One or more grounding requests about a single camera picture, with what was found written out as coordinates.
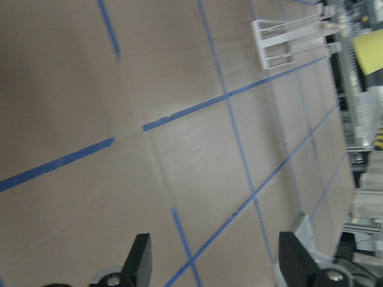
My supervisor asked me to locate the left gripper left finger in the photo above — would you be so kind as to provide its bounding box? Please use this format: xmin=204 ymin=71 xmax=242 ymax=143
xmin=120 ymin=233 xmax=152 ymax=287

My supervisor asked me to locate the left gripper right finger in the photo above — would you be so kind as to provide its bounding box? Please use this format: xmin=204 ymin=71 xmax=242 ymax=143
xmin=278 ymin=231 xmax=320 ymax=287

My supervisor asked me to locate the yellow plastic cup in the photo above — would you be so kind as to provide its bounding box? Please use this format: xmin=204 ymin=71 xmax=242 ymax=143
xmin=352 ymin=29 xmax=382 ymax=75

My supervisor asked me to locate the white wire dish rack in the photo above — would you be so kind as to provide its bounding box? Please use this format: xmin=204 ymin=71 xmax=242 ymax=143
xmin=251 ymin=4 xmax=346 ymax=70

